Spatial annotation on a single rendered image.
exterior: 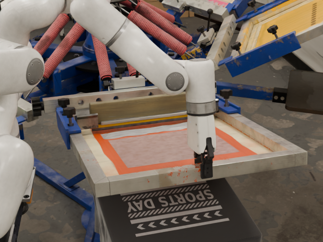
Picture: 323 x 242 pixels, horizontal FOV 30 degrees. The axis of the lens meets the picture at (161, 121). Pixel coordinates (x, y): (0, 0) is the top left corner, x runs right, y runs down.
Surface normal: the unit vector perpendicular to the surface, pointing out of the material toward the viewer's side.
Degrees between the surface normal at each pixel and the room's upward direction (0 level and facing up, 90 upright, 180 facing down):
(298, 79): 0
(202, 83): 75
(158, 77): 84
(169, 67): 65
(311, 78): 0
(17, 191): 91
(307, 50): 90
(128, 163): 15
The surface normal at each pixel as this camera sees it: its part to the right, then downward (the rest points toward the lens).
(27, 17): -0.11, 0.62
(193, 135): -0.96, 0.12
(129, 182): 0.27, 0.23
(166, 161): -0.06, -0.97
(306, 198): 0.02, -0.87
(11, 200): 0.85, 0.25
